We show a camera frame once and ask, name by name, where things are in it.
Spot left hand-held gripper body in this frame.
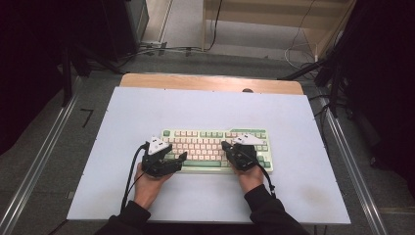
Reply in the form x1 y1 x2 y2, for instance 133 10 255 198
141 136 182 178

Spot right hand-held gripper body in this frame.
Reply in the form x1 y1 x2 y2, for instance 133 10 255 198
226 133 267 171

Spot green and cream keyboard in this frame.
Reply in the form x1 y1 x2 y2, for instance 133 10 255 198
160 127 274 174

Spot person's right hand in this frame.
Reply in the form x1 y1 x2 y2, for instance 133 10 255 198
233 163 265 194

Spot person's left hand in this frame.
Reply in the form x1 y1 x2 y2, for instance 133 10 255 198
133 163 175 211

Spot white board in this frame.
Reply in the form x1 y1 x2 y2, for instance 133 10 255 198
67 86 351 225

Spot wooden table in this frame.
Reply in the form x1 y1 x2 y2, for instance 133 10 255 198
119 72 304 96

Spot black metal stand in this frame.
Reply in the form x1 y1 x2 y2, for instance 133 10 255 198
60 45 74 107
277 58 348 118

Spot dark cabinet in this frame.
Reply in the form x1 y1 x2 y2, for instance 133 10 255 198
97 0 150 63

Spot wooden shelf unit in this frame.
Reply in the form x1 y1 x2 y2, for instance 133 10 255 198
202 0 356 60

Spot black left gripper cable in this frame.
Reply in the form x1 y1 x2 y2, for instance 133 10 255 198
119 141 150 213

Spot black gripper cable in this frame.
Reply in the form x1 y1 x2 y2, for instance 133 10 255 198
119 141 150 213
255 161 277 199

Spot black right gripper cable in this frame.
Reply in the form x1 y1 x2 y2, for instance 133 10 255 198
255 161 277 199

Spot white floor cable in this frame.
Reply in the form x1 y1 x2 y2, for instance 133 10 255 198
283 42 319 71

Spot metal floor rail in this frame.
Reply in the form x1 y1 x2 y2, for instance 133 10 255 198
321 97 390 235
0 94 79 235

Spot black floor cable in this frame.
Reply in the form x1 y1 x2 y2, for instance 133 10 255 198
204 0 224 53

